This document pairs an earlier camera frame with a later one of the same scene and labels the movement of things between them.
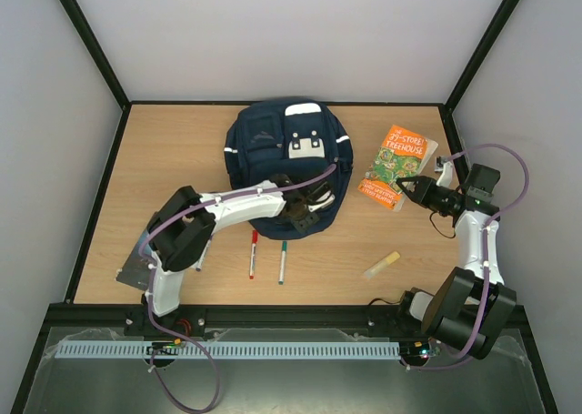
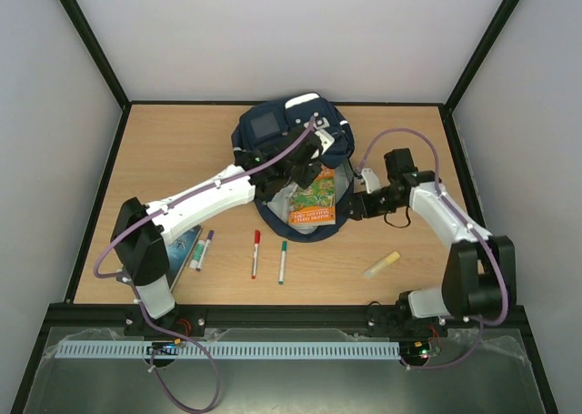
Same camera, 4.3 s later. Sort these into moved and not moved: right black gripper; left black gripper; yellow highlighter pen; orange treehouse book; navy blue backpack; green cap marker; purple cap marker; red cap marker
Moved: right black gripper; orange treehouse book; navy blue backpack; left black gripper
Not moved: green cap marker; purple cap marker; red cap marker; yellow highlighter pen
